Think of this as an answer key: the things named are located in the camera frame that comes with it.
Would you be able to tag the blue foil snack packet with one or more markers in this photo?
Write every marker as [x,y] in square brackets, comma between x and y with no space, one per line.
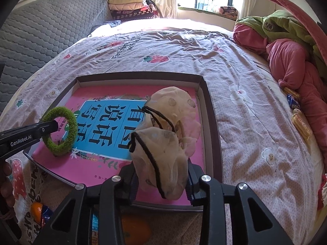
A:
[47,215]

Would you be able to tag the small biscuit packet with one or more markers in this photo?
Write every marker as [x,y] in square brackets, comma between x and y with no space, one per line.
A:
[291,92]

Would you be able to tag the folded cream blanket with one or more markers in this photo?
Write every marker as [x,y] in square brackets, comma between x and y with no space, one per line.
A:
[125,2]

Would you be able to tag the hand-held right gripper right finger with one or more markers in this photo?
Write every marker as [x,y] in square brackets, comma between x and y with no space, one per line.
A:
[191,194]

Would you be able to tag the green fuzzy hair scrunchie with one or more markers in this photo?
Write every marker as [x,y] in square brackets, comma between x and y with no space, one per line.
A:
[73,127]

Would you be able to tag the long yellow biscuit packet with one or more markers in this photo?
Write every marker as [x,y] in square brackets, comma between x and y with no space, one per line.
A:
[302,125]

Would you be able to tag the blue candy packet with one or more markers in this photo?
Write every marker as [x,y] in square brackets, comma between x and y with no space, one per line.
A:
[293,103]

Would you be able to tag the pink white frilly scrunchie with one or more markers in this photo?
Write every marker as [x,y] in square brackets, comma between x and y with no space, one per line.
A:
[323,191]

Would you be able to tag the orange tangerine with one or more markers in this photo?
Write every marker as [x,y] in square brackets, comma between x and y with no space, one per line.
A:
[37,213]
[135,231]

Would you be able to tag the long pink quilted blanket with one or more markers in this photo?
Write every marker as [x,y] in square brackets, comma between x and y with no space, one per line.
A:
[299,15]

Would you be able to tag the pile of pink fleece clothes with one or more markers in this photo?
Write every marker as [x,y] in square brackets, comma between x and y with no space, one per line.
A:
[288,58]

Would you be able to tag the grey fuzzy cloth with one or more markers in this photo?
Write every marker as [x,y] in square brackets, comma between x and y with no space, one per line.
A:
[109,24]

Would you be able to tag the pink book with blue label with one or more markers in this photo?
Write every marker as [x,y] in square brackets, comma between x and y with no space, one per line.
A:
[117,93]

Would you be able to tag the shallow brown cardboard box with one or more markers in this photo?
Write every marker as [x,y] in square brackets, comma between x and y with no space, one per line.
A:
[210,122]

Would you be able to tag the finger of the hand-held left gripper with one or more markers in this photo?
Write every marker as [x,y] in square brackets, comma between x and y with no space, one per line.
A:
[48,129]

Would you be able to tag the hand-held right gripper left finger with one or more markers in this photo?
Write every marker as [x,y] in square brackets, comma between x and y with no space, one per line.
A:
[133,191]

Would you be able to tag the patterned window cushion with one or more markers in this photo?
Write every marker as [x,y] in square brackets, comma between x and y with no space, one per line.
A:
[228,11]

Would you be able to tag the folded dark patterned blanket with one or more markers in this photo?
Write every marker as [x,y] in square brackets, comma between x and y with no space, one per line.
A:
[132,14]

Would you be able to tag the person's left hand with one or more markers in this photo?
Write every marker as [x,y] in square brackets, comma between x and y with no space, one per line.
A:
[5,181]

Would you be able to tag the grey quilted headboard cover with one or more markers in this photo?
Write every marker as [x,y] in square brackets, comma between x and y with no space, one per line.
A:
[51,30]

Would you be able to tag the green fleece garment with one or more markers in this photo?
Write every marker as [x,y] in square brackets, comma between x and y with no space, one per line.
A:
[288,25]

